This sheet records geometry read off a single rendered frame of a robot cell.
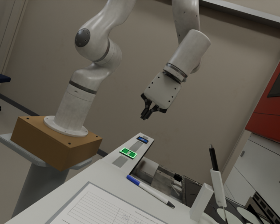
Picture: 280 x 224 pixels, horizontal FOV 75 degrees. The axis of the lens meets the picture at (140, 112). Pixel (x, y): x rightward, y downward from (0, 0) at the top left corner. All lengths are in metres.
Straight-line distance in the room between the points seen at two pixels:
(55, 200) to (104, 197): 0.09
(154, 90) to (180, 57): 0.13
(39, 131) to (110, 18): 0.49
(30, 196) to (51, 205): 0.59
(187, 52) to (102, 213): 0.49
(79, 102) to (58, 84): 2.57
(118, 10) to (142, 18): 2.16
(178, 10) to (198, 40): 0.13
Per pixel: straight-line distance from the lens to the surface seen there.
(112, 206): 0.40
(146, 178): 0.89
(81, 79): 0.76
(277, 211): 0.92
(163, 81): 0.62
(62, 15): 3.60
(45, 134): 0.74
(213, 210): 0.80
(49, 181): 0.89
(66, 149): 0.69
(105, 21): 0.77
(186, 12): 0.69
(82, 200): 0.39
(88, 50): 0.73
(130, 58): 2.80
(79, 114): 0.79
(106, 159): 0.58
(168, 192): 0.76
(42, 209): 0.36
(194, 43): 0.62
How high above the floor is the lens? 1.20
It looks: 7 degrees down
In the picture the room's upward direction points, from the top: 24 degrees clockwise
